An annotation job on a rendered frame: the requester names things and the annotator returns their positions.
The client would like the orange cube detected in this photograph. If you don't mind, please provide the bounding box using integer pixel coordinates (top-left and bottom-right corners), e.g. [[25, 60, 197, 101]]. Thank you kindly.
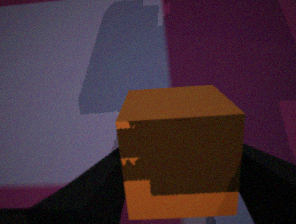
[[115, 85, 245, 220]]

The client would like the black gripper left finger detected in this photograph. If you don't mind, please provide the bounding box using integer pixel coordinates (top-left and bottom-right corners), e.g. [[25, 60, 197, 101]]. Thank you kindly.
[[0, 147, 125, 224]]

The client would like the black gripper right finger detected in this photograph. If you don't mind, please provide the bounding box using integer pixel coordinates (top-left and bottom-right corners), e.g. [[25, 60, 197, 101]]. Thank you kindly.
[[239, 144, 296, 224]]

